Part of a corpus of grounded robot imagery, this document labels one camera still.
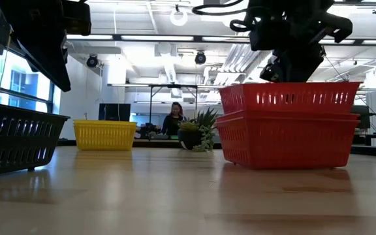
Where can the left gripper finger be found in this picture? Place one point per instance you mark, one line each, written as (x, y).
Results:
(47, 58)

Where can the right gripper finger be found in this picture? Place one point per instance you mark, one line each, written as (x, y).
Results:
(302, 72)
(273, 72)

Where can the black computer monitor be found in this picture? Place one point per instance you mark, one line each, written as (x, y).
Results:
(361, 117)
(114, 112)

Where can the black plastic slotted basket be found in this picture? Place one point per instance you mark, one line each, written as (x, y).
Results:
(15, 142)

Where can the yellow plastic slotted basket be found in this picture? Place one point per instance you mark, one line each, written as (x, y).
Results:
(104, 135)

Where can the potted succulent plant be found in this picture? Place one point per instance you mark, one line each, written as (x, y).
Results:
(189, 138)

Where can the person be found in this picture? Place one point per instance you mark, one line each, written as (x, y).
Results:
(171, 125)

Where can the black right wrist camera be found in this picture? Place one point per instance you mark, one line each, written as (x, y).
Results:
(261, 36)

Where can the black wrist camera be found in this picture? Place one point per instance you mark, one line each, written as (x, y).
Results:
(77, 18)
(261, 36)

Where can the metal window frame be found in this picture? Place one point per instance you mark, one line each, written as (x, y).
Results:
(52, 98)

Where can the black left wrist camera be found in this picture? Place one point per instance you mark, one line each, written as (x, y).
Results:
(77, 18)

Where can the black aluminium table frame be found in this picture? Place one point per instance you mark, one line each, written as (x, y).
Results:
(155, 143)

